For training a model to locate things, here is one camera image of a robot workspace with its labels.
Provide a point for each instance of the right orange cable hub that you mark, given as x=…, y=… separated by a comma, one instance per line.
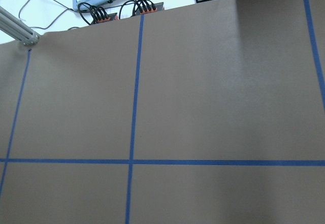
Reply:
x=140, y=7

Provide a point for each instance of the grey aluminium post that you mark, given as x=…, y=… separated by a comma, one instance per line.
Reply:
x=13, y=27

